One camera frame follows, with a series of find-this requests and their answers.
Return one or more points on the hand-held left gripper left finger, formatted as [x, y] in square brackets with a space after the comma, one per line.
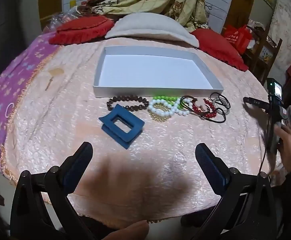
[78, 165]

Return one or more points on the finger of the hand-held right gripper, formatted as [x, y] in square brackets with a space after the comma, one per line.
[256, 102]

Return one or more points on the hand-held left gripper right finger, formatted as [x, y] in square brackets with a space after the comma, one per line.
[211, 170]

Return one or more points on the white cardboard box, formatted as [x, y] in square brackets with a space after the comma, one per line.
[148, 72]

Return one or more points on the person's left hand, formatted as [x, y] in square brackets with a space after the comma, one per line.
[130, 231]

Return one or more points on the pink textured blanket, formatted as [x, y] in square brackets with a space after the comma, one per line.
[60, 130]

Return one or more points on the wooden shelf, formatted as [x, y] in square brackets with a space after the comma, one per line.
[263, 52]

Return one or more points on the red shopping bag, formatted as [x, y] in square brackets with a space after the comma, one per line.
[236, 37]

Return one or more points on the blue hair claw clip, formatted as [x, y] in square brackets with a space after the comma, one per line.
[120, 112]

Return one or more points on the red frilled pillow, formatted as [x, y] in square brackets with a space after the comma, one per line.
[218, 45]
[83, 28]

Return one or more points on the purple butterfly print sheet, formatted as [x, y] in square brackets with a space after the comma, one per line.
[10, 85]

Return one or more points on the white pillow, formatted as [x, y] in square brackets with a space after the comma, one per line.
[150, 25]

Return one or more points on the clear plastic bag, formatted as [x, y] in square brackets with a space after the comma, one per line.
[60, 17]

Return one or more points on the small yellow box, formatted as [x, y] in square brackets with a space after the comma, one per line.
[73, 3]

